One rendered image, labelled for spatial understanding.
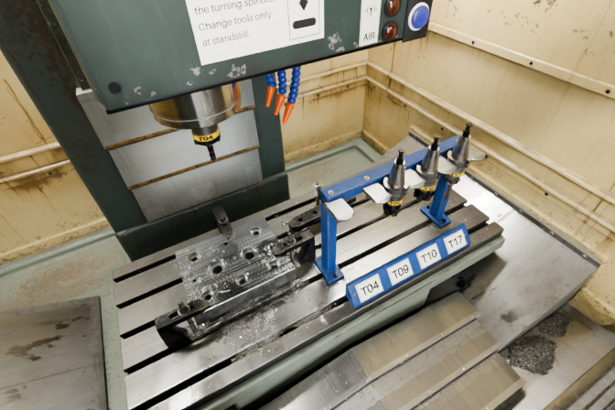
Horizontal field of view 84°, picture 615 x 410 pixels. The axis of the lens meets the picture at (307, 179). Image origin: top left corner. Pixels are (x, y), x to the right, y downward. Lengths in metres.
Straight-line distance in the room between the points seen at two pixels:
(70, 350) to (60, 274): 0.46
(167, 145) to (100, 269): 0.77
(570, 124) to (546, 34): 0.27
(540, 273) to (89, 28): 1.35
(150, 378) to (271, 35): 0.87
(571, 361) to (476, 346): 0.30
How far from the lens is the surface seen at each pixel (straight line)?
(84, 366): 1.46
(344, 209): 0.82
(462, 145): 0.99
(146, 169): 1.22
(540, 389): 1.36
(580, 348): 1.49
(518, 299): 1.37
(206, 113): 0.58
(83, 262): 1.84
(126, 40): 0.39
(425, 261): 1.12
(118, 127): 1.13
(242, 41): 0.42
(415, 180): 0.92
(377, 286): 1.04
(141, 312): 1.15
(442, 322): 1.25
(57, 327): 1.55
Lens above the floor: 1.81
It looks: 41 degrees down
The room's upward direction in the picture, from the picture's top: 3 degrees counter-clockwise
